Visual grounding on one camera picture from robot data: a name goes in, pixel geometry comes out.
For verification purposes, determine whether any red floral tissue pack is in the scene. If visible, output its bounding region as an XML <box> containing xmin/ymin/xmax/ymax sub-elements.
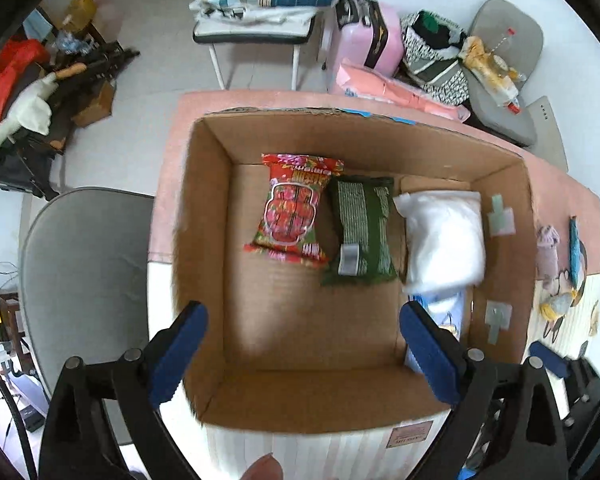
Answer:
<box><xmin>243</xmin><ymin>153</ymin><xmax>345</xmax><ymax>265</ymax></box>

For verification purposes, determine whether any dark green tissue pack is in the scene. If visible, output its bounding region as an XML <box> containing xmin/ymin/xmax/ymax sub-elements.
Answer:
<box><xmin>320</xmin><ymin>175</ymin><xmax>398</xmax><ymax>288</ymax></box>

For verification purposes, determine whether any pink wrapped package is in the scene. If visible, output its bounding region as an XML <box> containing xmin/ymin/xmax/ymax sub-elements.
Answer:
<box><xmin>330</xmin><ymin>60</ymin><xmax>471</xmax><ymax>121</ymax></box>

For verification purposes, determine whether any grey flat panel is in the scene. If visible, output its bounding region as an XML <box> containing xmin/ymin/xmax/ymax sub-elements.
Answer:
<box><xmin>522</xmin><ymin>96</ymin><xmax>570</xmax><ymax>171</ymax></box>

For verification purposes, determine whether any cream printed table mat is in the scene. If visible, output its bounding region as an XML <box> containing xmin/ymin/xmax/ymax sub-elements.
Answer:
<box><xmin>147</xmin><ymin>260</ymin><xmax>600</xmax><ymax>480</ymax></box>

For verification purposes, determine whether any pink suitcase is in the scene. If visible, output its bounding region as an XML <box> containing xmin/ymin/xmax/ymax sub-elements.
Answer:
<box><xmin>325</xmin><ymin>0</ymin><xmax>405</xmax><ymax>78</ymax></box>

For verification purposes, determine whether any black cable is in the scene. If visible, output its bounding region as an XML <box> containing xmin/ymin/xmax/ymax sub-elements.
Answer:
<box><xmin>0</xmin><ymin>345</ymin><xmax>37</xmax><ymax>480</ymax></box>

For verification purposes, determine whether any small cardboard box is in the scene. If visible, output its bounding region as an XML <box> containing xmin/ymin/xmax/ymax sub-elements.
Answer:
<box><xmin>72</xmin><ymin>80</ymin><xmax>117</xmax><ymax>128</ymax></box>

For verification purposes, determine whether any blue and white soft pack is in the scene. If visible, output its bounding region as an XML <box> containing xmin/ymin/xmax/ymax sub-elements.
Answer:
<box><xmin>405</xmin><ymin>290</ymin><xmax>473</xmax><ymax>371</ymax></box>

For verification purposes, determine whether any white plush goose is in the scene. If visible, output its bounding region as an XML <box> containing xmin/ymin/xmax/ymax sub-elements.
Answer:
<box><xmin>0</xmin><ymin>62</ymin><xmax>88</xmax><ymax>161</ymax></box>

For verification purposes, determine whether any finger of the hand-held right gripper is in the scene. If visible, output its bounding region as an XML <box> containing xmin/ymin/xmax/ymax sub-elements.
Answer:
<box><xmin>528</xmin><ymin>341</ymin><xmax>600</xmax><ymax>423</ymax></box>

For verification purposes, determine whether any white folded sheet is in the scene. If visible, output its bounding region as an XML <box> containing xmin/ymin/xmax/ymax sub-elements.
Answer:
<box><xmin>195</xmin><ymin>2</ymin><xmax>316</xmax><ymax>27</ymax></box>

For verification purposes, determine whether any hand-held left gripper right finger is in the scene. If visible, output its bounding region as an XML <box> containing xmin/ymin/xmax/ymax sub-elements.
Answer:
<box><xmin>399</xmin><ymin>301</ymin><xmax>569</xmax><ymax>480</ymax></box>

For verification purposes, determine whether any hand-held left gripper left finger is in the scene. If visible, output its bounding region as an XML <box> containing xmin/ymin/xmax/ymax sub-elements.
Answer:
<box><xmin>39</xmin><ymin>301</ymin><xmax>210</xmax><ymax>480</ymax></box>

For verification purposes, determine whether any brown cardboard box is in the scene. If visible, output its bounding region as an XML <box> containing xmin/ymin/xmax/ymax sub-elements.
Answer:
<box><xmin>172</xmin><ymin>106</ymin><xmax>538</xmax><ymax>433</ymax></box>

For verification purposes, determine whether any blue cloth item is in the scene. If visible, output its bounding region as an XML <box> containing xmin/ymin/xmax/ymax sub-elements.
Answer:
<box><xmin>568</xmin><ymin>216</ymin><xmax>586</xmax><ymax>286</ymax></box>

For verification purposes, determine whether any white frame chair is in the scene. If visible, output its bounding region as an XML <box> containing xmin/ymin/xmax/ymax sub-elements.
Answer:
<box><xmin>192</xmin><ymin>7</ymin><xmax>318</xmax><ymax>91</ymax></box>

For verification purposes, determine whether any yellow plastic bag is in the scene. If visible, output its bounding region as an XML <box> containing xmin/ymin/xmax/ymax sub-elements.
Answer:
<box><xmin>460</xmin><ymin>27</ymin><xmax>528</xmax><ymax>113</ymax></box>

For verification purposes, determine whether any person's left hand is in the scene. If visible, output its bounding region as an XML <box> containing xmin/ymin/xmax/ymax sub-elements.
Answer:
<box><xmin>242</xmin><ymin>452</ymin><xmax>284</xmax><ymax>480</ymax></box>

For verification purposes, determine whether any black and white patterned bag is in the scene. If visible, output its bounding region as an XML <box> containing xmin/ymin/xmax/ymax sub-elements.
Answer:
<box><xmin>400</xmin><ymin>10</ymin><xmax>473</xmax><ymax>106</ymax></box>

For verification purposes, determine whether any black metal rack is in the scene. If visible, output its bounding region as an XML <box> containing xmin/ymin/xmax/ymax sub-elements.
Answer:
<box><xmin>0</xmin><ymin>45</ymin><xmax>141</xmax><ymax>201</ymax></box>

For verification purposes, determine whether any pink sock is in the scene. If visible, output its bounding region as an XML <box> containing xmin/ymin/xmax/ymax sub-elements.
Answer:
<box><xmin>536</xmin><ymin>226</ymin><xmax>561</xmax><ymax>291</ymax></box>

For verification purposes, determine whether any grey padded chair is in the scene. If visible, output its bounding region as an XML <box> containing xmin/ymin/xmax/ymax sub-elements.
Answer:
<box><xmin>19</xmin><ymin>187</ymin><xmax>156</xmax><ymax>446</ymax></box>
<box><xmin>467</xmin><ymin>0</ymin><xmax>546</xmax><ymax>148</ymax></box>

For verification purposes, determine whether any red plastic bag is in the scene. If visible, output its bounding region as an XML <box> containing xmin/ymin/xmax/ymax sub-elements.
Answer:
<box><xmin>0</xmin><ymin>39</ymin><xmax>48</xmax><ymax>128</ymax></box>

